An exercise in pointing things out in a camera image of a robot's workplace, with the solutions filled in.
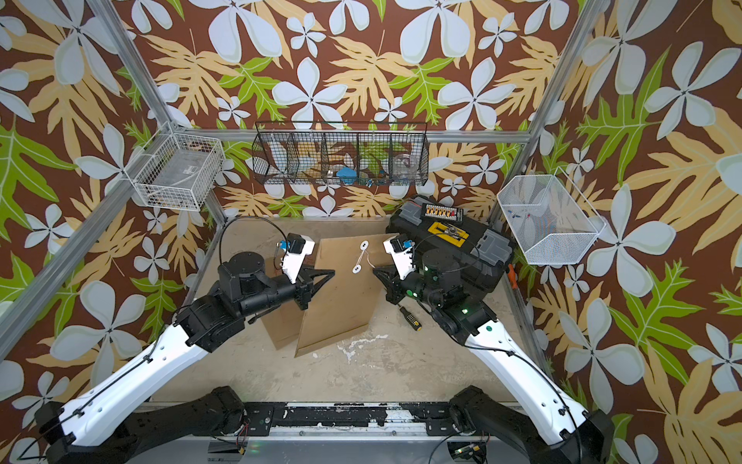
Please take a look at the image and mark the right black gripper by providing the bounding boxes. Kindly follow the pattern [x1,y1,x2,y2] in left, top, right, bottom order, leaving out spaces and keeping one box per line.
[373,264,446,312]

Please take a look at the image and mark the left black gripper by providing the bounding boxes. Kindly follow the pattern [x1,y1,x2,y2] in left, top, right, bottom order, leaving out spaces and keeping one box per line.
[238,263,334,320]

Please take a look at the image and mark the brown kraft file bag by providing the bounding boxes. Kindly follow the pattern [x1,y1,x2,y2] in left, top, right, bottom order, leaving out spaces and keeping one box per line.
[295,234,392,358]
[259,254,308,350]

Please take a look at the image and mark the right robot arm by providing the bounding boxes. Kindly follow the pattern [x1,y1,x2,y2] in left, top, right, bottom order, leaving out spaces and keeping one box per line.
[373,251,614,463]

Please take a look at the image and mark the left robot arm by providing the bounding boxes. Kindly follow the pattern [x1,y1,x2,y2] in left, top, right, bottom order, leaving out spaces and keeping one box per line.
[36,251,335,463]

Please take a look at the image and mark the black yellow screwdriver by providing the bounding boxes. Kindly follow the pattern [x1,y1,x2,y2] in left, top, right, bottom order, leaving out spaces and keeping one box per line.
[398,305,422,332]

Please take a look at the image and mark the black yellow toolbox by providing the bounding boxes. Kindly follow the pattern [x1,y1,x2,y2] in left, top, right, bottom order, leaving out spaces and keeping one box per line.
[386,195,516,294]

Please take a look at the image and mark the blue object in basket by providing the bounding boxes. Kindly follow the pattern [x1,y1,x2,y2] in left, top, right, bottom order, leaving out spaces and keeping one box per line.
[336,167,357,185]

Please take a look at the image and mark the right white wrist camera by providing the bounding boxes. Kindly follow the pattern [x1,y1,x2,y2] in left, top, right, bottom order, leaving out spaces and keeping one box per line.
[386,234,415,280]

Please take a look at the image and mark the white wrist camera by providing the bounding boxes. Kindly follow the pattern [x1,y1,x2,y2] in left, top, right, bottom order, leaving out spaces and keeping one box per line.
[386,234,415,280]
[280,233,315,283]

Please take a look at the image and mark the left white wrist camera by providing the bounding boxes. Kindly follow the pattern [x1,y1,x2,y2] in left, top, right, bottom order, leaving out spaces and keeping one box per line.
[280,233,315,283]

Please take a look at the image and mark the black wire basket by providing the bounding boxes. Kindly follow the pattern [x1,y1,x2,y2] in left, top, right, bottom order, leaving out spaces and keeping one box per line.
[248,121,430,187]

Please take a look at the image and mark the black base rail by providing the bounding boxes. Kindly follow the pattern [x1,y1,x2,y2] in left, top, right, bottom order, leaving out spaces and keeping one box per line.
[227,401,473,438]

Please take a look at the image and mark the white wire basket left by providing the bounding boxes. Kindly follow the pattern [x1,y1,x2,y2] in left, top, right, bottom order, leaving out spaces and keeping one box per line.
[128,123,225,212]

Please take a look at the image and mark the white wire basket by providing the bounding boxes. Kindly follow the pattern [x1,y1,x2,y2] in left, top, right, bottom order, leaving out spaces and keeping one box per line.
[128,123,225,212]
[497,168,607,267]

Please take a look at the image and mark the white wire basket right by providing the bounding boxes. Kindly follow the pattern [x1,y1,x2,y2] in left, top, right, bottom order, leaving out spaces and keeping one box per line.
[497,168,607,267]

